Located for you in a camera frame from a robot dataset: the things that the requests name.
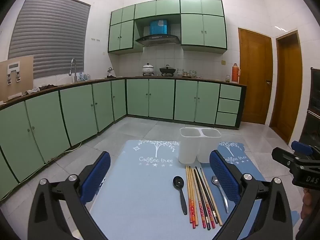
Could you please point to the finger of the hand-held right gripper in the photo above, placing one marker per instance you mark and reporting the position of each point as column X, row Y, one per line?
column 302, row 148
column 285, row 156

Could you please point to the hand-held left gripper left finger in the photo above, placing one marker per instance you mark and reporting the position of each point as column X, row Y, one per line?
column 96, row 177

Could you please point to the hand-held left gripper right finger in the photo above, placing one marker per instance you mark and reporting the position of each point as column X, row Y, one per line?
column 223, row 177

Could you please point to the metal spoon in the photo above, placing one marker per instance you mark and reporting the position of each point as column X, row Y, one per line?
column 215, row 180

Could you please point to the black chopstick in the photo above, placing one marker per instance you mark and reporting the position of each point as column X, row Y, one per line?
column 210, row 205
column 207, row 205

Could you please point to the wooden chopstick red patterned end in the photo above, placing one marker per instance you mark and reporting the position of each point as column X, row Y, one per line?
column 199, row 197
column 204, row 205

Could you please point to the wooden chopstick orange patterned end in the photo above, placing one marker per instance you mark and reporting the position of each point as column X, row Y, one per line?
column 189, row 195
column 192, row 197

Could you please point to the black plastic spoon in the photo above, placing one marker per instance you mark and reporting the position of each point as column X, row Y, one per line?
column 178, row 181

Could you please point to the white two-compartment utensil holder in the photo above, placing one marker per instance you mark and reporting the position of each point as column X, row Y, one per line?
column 190, row 147

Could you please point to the person's right hand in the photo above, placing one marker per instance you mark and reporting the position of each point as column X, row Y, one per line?
column 307, row 205

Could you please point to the dark blue printed mat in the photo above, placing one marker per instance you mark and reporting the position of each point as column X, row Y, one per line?
column 252, row 166

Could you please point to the black glass cabinet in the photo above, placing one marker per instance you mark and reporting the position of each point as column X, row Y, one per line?
column 312, row 115

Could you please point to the light blue printed mat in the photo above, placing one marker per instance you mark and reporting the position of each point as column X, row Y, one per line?
column 145, row 192

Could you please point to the plain wooden door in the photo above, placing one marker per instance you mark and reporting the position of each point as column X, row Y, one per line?
column 287, row 87

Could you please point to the orange thermos flask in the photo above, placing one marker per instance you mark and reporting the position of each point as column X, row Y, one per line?
column 235, row 73

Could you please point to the bottles beside sink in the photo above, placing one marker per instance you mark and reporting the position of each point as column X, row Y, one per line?
column 83, row 77

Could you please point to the crumpled cloth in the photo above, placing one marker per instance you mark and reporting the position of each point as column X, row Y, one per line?
column 42, row 88

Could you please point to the small metal kettle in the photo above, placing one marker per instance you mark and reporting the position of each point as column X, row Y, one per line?
column 110, row 72

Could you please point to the metal kitchen faucet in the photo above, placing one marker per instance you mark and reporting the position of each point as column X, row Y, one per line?
column 73, row 67

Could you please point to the white cooking pot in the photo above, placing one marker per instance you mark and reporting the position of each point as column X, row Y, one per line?
column 148, row 69

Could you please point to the black wok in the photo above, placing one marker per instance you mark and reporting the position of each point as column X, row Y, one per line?
column 167, row 70

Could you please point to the brown cardboard box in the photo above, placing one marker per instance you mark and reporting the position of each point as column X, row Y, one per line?
column 23, row 77

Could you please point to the grey window blind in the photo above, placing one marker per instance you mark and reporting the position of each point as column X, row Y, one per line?
column 47, row 35

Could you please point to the black range hood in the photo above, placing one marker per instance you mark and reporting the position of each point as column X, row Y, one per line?
column 157, row 38

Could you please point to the green wall cabinets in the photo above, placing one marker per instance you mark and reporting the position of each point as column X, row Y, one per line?
column 202, row 27

